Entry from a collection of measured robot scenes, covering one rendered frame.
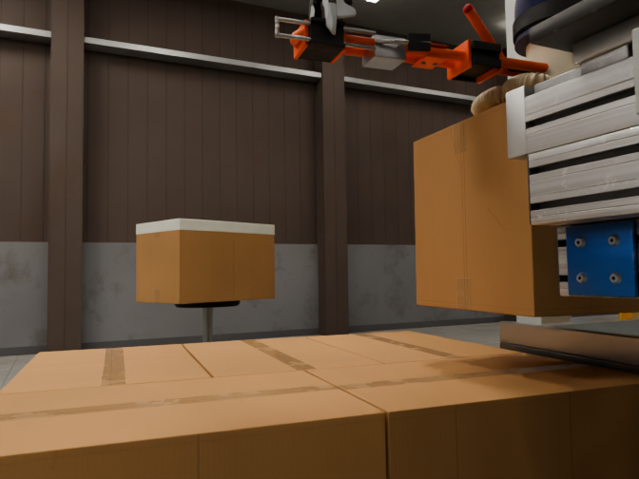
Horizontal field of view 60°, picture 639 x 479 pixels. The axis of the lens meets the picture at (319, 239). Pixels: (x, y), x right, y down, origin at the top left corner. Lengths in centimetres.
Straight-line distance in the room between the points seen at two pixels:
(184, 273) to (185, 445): 191
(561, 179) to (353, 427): 46
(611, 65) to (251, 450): 66
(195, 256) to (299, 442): 194
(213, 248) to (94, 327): 353
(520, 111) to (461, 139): 46
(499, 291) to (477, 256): 9
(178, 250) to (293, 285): 407
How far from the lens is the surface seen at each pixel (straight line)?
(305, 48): 111
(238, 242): 286
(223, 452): 82
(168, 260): 273
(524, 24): 141
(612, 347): 140
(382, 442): 90
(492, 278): 112
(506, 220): 109
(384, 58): 115
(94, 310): 615
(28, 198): 620
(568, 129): 71
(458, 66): 126
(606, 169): 68
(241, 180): 652
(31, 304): 614
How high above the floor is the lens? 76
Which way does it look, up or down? 3 degrees up
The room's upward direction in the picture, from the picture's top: 1 degrees counter-clockwise
